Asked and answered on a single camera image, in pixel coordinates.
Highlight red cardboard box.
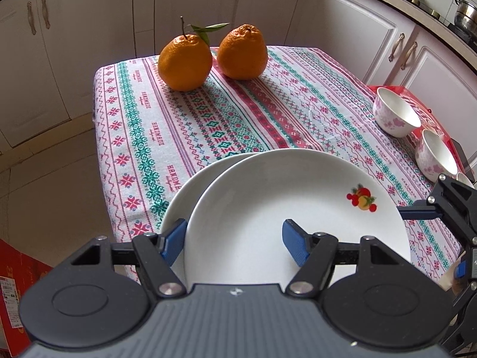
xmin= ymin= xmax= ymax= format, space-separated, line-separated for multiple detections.
xmin=0 ymin=240 xmax=52 ymax=357

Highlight pink floral bowl near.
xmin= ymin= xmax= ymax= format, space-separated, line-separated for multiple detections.
xmin=455 ymin=172 xmax=475 ymax=188

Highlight orange without leaf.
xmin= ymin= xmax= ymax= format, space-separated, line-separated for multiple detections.
xmin=217 ymin=24 xmax=268 ymax=80

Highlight white plate fruit decal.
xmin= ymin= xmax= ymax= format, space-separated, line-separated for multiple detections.
xmin=184 ymin=149 xmax=411 ymax=288

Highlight orange with leaf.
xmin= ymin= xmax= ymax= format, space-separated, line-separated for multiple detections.
xmin=158 ymin=16 xmax=229 ymax=92

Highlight steel pot on stove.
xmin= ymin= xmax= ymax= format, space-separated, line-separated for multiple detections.
xmin=453 ymin=0 xmax=477 ymax=36

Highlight pink floral bowl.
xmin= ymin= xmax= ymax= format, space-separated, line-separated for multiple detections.
xmin=455 ymin=172 xmax=475 ymax=188
xmin=373 ymin=87 xmax=421 ymax=138
xmin=415 ymin=129 xmax=459 ymax=183

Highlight pink floral bowl far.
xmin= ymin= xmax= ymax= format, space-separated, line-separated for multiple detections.
xmin=373 ymin=87 xmax=421 ymax=138

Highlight patterned tablecloth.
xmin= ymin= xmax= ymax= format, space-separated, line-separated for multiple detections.
xmin=92 ymin=46 xmax=465 ymax=284

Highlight white kitchen cabinets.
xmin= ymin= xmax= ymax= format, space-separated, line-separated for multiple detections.
xmin=1 ymin=0 xmax=476 ymax=158

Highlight pink floral bowl middle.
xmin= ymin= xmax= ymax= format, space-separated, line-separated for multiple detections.
xmin=415 ymin=129 xmax=459 ymax=183

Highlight black smartphone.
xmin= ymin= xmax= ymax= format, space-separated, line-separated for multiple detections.
xmin=450 ymin=138 xmax=468 ymax=172

